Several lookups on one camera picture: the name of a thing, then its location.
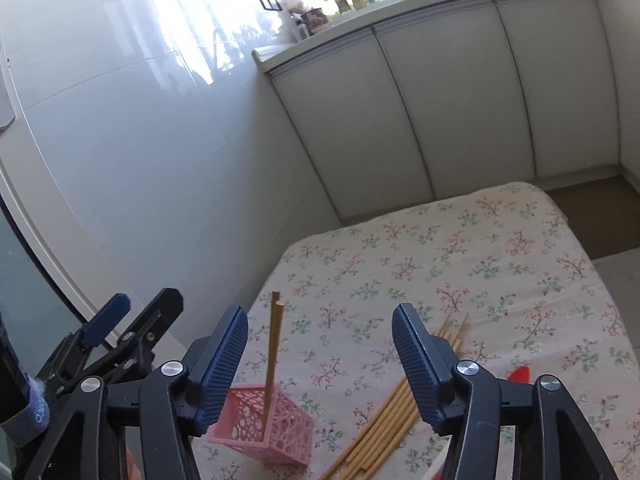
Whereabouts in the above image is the brown floor mat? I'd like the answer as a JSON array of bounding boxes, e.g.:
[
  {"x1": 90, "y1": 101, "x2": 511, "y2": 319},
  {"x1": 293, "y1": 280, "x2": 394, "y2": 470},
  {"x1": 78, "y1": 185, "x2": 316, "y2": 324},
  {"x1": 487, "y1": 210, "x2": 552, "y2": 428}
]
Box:
[{"x1": 544, "y1": 174, "x2": 640, "y2": 259}]

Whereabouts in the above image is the pink lattice basket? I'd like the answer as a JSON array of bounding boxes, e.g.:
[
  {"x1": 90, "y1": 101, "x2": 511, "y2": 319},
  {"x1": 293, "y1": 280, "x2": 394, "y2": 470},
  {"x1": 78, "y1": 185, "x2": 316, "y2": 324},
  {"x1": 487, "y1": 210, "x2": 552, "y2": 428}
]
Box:
[{"x1": 207, "y1": 382, "x2": 316, "y2": 470}]

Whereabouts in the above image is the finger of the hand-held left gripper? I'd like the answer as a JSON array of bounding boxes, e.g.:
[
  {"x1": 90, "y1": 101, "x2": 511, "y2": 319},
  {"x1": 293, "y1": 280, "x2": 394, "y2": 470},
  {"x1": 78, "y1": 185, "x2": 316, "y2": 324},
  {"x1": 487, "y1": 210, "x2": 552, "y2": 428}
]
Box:
[
  {"x1": 36, "y1": 293, "x2": 132, "y2": 399},
  {"x1": 99, "y1": 287, "x2": 184, "y2": 387}
]

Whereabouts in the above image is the tapered bamboo chopstick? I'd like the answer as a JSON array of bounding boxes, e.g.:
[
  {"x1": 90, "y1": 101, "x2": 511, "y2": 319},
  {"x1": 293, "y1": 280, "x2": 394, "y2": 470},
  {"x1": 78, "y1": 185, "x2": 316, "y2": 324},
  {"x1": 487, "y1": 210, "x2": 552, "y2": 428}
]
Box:
[
  {"x1": 267, "y1": 301, "x2": 286, "y2": 403},
  {"x1": 264, "y1": 290, "x2": 281, "y2": 403}
]

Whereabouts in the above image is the floral tablecloth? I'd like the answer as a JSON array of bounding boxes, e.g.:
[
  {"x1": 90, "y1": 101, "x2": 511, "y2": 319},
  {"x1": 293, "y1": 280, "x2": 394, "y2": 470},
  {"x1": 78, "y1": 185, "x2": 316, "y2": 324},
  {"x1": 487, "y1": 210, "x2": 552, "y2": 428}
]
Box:
[{"x1": 192, "y1": 181, "x2": 640, "y2": 480}]

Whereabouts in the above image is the white cabinet door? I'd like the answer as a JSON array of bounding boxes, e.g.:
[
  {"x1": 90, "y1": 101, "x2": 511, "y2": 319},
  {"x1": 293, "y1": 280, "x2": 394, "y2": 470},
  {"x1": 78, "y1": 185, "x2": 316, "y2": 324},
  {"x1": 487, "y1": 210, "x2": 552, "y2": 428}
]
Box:
[
  {"x1": 494, "y1": 0, "x2": 625, "y2": 180},
  {"x1": 269, "y1": 30, "x2": 437, "y2": 223},
  {"x1": 596, "y1": 0, "x2": 640, "y2": 188},
  {"x1": 374, "y1": 0, "x2": 537, "y2": 202}
]

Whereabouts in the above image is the pile of bamboo chopsticks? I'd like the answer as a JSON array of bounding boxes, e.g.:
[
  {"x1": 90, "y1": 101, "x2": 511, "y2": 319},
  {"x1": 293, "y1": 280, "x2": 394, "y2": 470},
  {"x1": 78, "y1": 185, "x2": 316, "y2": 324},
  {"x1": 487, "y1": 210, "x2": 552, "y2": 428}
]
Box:
[{"x1": 320, "y1": 312, "x2": 471, "y2": 480}]

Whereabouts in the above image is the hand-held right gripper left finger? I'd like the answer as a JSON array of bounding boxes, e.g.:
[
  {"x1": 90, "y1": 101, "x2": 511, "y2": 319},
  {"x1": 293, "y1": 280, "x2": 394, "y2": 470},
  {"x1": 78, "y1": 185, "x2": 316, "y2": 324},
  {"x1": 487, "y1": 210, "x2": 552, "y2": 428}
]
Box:
[{"x1": 15, "y1": 304, "x2": 249, "y2": 480}]

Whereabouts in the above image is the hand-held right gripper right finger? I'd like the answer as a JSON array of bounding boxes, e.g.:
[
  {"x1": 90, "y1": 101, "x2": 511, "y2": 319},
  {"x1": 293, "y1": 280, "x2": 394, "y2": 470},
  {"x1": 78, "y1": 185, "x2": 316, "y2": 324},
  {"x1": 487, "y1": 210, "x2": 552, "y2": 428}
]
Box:
[{"x1": 391, "y1": 303, "x2": 621, "y2": 480}]

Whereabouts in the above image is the colourful figurine box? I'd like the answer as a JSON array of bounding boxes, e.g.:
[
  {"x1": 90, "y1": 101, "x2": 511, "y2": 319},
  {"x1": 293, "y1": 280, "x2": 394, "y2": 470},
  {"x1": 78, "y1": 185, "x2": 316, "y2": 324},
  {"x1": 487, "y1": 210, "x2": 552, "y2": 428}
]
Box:
[{"x1": 300, "y1": 7, "x2": 329, "y2": 37}]

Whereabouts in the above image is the frosted glass door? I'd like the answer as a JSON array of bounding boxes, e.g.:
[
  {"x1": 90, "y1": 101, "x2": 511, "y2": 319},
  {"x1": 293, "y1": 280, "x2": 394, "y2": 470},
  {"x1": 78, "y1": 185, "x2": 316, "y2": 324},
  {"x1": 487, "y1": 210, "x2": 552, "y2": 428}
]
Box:
[{"x1": 0, "y1": 202, "x2": 97, "y2": 346}]

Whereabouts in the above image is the white kitchen countertop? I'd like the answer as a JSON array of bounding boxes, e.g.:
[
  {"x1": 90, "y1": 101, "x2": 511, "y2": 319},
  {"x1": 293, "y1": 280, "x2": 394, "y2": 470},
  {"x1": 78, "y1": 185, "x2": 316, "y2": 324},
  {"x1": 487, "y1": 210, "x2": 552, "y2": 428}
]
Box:
[{"x1": 252, "y1": 0, "x2": 640, "y2": 75}]

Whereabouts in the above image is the white door frame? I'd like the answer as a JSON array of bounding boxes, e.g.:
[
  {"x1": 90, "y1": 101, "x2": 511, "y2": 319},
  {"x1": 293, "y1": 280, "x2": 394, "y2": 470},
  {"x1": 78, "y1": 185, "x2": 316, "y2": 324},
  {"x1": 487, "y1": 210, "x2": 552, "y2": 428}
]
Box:
[{"x1": 0, "y1": 157, "x2": 120, "y2": 333}]

